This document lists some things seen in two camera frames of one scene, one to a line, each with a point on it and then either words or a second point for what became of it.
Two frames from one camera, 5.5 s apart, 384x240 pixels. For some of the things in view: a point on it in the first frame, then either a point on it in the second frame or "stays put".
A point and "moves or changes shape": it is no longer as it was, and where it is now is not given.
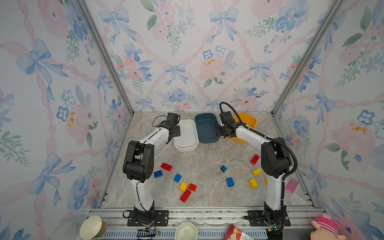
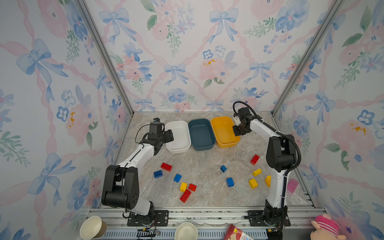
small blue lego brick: (223, 168) stays put
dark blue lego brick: (158, 174) stays put
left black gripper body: (177, 129) -> (166, 137)
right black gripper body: (220, 131) -> (238, 130)
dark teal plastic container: (206, 124) moves or changes shape
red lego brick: (255, 159) stays put
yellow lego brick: (257, 172) stays put
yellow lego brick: (183, 187) stays put
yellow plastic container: (248, 120) moves or changes shape
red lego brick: (166, 166) stays put
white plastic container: (188, 141) moves or changes shape
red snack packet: (233, 233) stays put
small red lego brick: (192, 187) stays put
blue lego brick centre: (230, 182) stays put
